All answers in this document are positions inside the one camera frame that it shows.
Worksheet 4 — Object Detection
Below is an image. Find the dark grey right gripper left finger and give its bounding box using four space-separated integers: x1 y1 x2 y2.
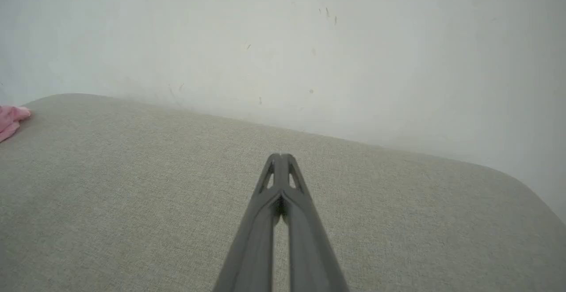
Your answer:
212 153 282 292

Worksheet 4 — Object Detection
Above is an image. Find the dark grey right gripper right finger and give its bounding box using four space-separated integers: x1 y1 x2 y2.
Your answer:
281 153 350 292

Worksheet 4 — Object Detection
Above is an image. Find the pink cloth garment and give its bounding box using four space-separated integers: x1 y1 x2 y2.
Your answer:
0 105 32 143

